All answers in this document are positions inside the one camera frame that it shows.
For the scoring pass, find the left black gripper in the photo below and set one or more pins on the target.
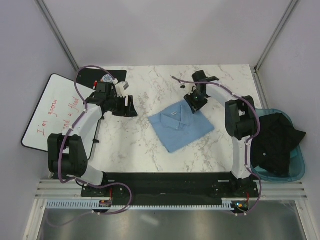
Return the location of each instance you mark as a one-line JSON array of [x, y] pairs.
[[128, 111]]

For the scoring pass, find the teal plastic bin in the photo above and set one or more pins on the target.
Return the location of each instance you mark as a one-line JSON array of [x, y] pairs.
[[297, 164]]

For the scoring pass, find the black clothes in bin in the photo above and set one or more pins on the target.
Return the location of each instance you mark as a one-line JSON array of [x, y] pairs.
[[271, 149]]

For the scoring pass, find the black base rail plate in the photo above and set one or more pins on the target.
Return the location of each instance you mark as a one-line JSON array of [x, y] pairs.
[[173, 188]]

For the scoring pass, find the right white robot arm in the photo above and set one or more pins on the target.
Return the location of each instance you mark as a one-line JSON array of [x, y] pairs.
[[241, 120]]

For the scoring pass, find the blue white round container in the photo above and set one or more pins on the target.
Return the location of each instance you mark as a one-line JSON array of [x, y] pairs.
[[107, 78]]

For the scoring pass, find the black mat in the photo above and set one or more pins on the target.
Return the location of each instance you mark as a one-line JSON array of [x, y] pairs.
[[88, 76]]

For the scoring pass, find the red white marker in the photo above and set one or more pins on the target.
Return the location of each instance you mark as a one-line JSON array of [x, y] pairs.
[[95, 84]]

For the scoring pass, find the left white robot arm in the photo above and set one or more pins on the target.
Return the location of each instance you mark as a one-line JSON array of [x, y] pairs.
[[67, 156]]

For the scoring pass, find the light blue long sleeve shirt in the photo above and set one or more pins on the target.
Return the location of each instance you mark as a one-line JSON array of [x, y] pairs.
[[177, 126]]

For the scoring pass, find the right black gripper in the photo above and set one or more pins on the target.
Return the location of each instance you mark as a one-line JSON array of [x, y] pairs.
[[193, 105]]

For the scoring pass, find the white slotted cable duct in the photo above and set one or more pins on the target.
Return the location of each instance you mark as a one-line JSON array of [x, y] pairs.
[[95, 204]]

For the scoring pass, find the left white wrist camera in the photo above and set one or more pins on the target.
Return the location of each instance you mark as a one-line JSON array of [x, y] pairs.
[[121, 88]]

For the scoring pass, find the white dry-erase board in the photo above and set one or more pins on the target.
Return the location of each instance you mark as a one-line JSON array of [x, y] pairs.
[[58, 108]]

